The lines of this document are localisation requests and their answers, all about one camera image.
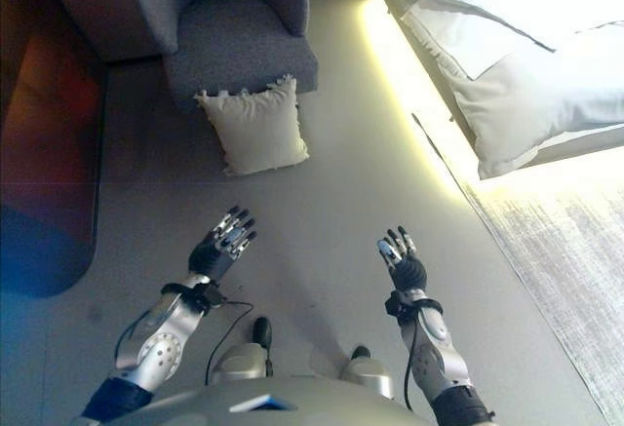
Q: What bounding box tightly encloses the grey fabric armchair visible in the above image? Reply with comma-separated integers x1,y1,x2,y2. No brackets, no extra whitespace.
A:
43,0,321,115

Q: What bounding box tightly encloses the cream fringed cushion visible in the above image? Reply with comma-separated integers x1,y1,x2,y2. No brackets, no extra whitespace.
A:
193,73,311,177

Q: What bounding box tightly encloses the grey robot torso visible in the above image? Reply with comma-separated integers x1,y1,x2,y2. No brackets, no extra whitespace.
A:
72,376,425,426

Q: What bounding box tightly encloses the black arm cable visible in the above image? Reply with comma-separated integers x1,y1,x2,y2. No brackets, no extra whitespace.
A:
402,313,421,413
204,298,257,388

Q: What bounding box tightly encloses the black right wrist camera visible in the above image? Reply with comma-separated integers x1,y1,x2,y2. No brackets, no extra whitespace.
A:
384,291,415,323

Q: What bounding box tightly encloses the cream fringed bed throw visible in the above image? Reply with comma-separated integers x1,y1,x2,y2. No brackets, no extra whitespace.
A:
450,30,624,181

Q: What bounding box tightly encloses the glossy brown cabinet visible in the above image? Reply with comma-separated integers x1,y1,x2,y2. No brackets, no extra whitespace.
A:
0,0,108,298

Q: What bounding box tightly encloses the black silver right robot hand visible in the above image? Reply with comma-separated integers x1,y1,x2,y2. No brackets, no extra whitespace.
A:
374,223,429,295

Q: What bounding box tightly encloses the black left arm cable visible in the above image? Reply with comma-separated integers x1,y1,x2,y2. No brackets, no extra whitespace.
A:
204,298,257,388

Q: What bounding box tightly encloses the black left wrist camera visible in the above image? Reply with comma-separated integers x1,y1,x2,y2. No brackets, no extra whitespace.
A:
194,284,229,310

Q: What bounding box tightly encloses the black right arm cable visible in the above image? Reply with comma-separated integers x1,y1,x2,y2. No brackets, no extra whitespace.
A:
402,313,421,413

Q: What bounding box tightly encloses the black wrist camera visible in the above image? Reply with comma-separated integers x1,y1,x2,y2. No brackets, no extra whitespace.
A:
384,291,415,323
194,284,229,310

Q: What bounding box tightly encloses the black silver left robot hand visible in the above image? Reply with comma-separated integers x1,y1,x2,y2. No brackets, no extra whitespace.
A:
187,205,258,282

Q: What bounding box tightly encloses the white bed with lit base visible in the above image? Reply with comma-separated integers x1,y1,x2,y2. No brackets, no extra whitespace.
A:
360,0,624,188

